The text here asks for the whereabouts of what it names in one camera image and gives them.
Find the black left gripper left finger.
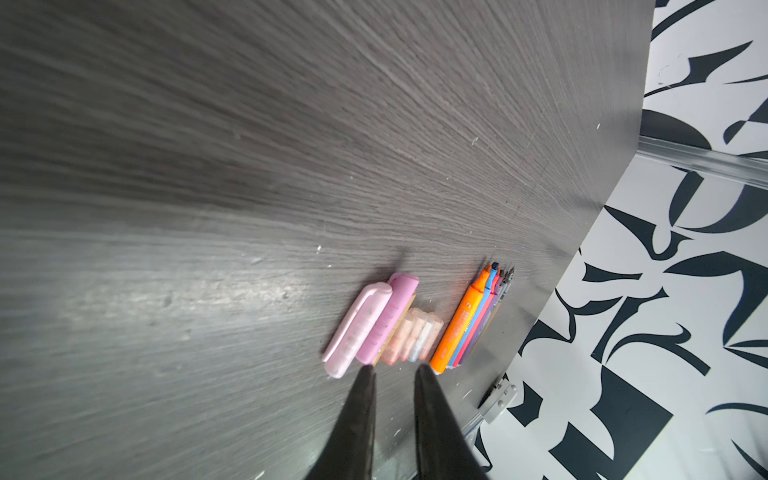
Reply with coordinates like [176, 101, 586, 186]
[306, 365, 376, 480]

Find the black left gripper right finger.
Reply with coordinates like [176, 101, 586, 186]
[414, 364, 487, 480]

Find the orange highlighter pen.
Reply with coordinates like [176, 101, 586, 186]
[430, 265, 492, 375]

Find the clear blue pen cap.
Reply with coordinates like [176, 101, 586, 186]
[408, 313, 436, 363]

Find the blue highlighter pen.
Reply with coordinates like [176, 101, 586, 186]
[449, 262, 499, 369]

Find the clear orange pen cap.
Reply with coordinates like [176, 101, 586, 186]
[419, 312, 444, 361]

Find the light pink marker cap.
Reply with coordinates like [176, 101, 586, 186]
[322, 282, 393, 379]

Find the clear pink pen cap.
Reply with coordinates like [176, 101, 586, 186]
[397, 308, 428, 361]

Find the pink red highlighter pen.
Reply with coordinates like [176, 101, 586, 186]
[451, 270, 502, 367]

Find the gold cap beige marker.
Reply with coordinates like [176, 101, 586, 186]
[479, 267, 515, 331]

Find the purple highlighter pen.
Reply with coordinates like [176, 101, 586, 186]
[455, 270, 508, 366]

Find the pink cap green marker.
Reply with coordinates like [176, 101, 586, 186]
[496, 267, 515, 303]

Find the aluminium corner post back right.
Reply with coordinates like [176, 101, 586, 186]
[637, 136, 767, 190]

